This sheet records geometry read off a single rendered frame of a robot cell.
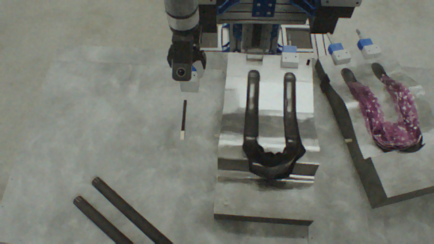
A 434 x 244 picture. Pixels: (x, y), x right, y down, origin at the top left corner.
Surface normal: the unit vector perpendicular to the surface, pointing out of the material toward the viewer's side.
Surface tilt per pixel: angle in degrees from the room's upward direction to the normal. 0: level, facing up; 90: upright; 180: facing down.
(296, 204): 0
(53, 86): 0
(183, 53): 33
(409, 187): 0
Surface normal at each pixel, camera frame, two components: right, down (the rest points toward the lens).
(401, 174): -0.01, -0.47
